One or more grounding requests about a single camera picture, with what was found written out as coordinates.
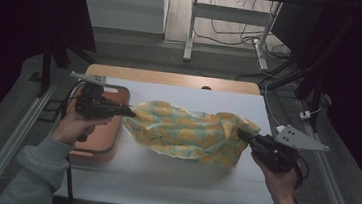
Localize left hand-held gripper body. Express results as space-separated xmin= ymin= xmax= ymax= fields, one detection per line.
xmin=63 ymin=70 xmax=126 ymax=146

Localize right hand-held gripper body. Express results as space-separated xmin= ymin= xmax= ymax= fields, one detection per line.
xmin=245 ymin=120 xmax=332 ymax=179

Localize orange plastic basket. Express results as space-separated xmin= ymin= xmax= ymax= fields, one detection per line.
xmin=61 ymin=80 xmax=132 ymax=172

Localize yellow floral cloth bag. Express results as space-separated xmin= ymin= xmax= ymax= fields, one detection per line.
xmin=117 ymin=97 xmax=264 ymax=171

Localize person's left hand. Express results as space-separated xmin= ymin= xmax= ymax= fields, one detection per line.
xmin=49 ymin=109 xmax=114 ymax=150

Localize person's right hand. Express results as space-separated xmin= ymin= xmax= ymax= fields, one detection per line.
xmin=247 ymin=152 xmax=304 ymax=204

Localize wooden table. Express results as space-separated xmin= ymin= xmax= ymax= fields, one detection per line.
xmin=84 ymin=62 xmax=263 ymax=97

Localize small white adapter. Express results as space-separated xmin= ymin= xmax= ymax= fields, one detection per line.
xmin=299 ymin=109 xmax=313 ymax=122

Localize black stand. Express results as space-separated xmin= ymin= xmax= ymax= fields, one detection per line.
xmin=262 ymin=54 xmax=336 ymax=134
xmin=36 ymin=38 xmax=99 ymax=104

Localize white cabinet panel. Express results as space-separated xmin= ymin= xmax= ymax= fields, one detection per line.
xmin=76 ymin=0 xmax=170 ymax=35

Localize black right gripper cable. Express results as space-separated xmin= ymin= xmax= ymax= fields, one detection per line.
xmin=249 ymin=150 xmax=312 ymax=204

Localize white power strip cable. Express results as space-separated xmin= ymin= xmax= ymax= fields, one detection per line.
xmin=260 ymin=79 xmax=287 ymax=128

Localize metal floor rail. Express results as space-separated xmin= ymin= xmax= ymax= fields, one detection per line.
xmin=0 ymin=77 xmax=58 ymax=204
xmin=287 ymin=98 xmax=362 ymax=204

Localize black floor cables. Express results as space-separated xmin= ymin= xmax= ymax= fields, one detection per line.
xmin=192 ymin=0 xmax=297 ymax=61

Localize white desk frame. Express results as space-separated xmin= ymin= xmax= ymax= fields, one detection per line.
xmin=182 ymin=0 xmax=284 ymax=72

